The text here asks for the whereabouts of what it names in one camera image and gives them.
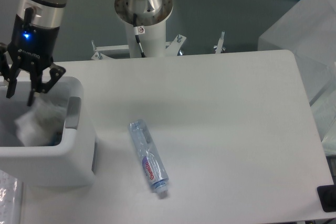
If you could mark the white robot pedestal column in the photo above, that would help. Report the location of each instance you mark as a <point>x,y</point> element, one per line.
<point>153,40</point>

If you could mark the clear plastic sheet bottom left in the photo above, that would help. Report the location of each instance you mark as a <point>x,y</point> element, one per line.
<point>11,198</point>

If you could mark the metal table clamp screw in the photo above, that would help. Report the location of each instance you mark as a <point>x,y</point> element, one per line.
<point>219,48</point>

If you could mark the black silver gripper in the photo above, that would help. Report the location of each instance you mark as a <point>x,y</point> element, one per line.
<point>34,37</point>

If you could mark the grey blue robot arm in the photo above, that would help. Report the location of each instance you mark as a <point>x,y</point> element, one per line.
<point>139,13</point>

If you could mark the black device at table edge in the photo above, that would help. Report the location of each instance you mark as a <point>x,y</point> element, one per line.
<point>326,195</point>

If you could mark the translucent plastic covered box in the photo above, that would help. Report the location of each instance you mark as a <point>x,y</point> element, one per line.
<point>308,31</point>

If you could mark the white trash can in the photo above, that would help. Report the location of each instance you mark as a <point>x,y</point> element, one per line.
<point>51,143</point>

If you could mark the crushed clear plastic bottle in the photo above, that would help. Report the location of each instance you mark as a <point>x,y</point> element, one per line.
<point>149,158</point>

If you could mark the white pedestal foot frame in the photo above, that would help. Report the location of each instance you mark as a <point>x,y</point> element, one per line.
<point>173,48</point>

